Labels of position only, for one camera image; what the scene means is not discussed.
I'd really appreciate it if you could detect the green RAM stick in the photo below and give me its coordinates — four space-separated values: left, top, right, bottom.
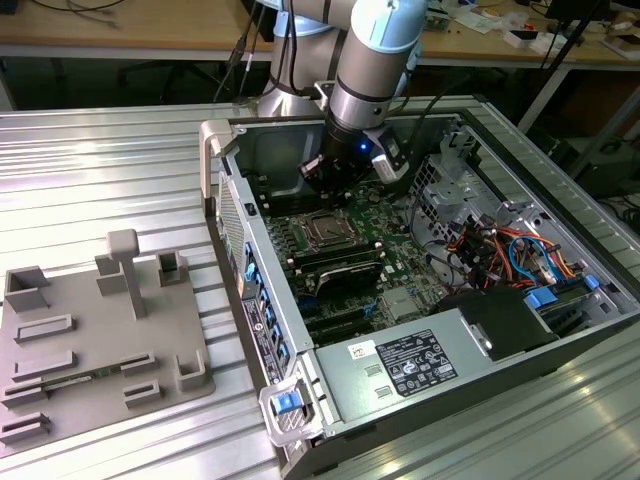
42 363 124 389

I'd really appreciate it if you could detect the small white box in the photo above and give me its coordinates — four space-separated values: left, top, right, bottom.
503 28 556 55

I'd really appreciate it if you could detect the black graphics card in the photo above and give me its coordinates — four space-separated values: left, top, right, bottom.
314 262 384 301

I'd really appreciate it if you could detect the wooden desk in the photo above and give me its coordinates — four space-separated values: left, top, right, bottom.
0 0 640 69

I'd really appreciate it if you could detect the silver drive cage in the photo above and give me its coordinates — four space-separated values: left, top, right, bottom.
409 152 501 251

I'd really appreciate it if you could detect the grey power supply unit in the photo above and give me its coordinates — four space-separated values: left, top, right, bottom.
312 307 494 426

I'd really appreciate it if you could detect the green motherboard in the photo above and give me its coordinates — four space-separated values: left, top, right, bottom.
254 169 451 346

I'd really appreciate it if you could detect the open grey PC case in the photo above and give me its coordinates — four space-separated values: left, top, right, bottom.
198 107 640 479

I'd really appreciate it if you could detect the grey parts rack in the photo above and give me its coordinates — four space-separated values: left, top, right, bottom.
0 228 217 446

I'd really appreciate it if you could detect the metal socket cover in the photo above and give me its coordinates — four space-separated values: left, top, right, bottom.
297 210 361 251

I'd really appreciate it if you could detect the black plastic shroud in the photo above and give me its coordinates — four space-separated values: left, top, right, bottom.
432 288 559 362

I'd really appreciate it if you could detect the blue disk carrier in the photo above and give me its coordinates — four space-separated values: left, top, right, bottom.
524 286 560 310

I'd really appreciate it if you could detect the white tray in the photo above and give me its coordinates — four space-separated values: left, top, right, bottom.
599 33 640 59

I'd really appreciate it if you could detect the silver green CPU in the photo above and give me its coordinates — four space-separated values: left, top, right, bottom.
309 215 345 241

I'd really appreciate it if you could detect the blue case latch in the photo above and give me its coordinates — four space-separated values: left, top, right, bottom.
269 394 297 416

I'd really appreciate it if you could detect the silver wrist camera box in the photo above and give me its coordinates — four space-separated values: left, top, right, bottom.
363 127 412 184

